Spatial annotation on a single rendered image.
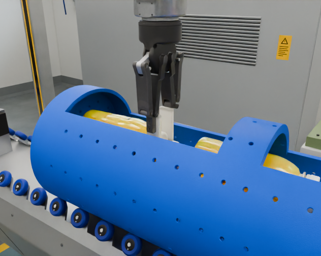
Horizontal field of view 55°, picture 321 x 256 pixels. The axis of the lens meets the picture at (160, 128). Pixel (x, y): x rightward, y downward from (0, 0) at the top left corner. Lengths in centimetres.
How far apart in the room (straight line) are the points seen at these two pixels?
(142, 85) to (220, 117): 186
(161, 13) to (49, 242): 61
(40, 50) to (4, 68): 403
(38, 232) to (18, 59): 474
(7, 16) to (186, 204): 507
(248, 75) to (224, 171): 176
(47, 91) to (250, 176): 110
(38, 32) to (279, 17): 138
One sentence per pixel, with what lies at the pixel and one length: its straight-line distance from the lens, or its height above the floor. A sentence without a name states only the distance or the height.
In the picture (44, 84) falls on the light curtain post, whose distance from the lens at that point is 140.
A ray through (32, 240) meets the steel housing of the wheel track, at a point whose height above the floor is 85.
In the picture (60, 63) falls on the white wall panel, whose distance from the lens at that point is 588.
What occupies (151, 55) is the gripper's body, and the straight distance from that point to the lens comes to 53.
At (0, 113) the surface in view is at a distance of 114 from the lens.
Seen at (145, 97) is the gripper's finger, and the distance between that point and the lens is 53.
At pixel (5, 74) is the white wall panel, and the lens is 542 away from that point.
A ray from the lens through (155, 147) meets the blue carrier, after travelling 51.
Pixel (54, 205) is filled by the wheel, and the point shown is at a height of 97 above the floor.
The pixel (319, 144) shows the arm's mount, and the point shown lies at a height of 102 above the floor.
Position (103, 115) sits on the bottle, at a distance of 68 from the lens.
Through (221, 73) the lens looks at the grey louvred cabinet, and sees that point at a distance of 228.
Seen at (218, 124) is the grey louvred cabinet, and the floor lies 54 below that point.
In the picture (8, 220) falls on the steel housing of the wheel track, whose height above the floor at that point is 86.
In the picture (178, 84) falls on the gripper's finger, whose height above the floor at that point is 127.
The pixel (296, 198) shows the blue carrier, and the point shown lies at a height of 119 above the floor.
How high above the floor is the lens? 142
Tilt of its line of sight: 23 degrees down
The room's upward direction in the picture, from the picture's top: straight up
